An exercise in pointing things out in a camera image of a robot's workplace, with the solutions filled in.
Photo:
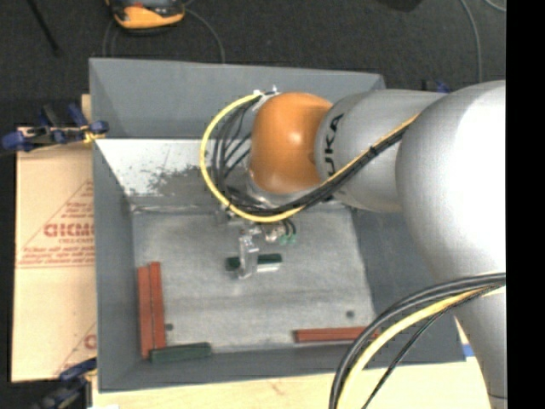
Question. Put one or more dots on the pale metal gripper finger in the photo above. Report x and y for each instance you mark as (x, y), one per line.
(245, 243)
(252, 262)

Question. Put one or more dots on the dark green block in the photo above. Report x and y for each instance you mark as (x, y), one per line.
(232, 263)
(181, 352)

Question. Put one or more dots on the grey metal bin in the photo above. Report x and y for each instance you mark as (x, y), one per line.
(264, 309)

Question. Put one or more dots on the red-brown flat block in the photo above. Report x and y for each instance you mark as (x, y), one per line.
(157, 305)
(144, 313)
(328, 335)

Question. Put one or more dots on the brown cardboard board red print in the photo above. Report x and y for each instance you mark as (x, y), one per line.
(51, 271)

